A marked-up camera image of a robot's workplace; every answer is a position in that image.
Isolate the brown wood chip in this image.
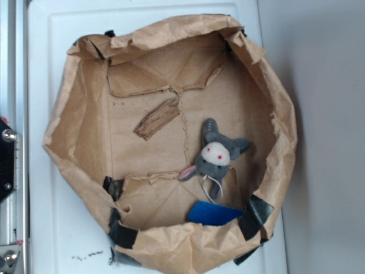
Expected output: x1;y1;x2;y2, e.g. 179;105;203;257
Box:
133;97;180;141

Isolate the brown paper bag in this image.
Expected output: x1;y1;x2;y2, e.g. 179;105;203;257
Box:
43;14;298;273

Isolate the grey plush mouse toy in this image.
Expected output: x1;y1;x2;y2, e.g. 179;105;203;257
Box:
178;118;250;204

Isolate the blue sponge piece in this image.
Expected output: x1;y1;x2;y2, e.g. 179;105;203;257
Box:
188;201;245;226

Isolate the white plastic tray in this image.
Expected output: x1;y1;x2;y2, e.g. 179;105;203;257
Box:
26;2;291;274

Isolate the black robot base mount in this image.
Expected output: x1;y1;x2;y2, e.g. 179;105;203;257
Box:
0;117;17;203

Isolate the aluminium frame rail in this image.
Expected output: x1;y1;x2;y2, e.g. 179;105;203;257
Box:
1;1;31;273

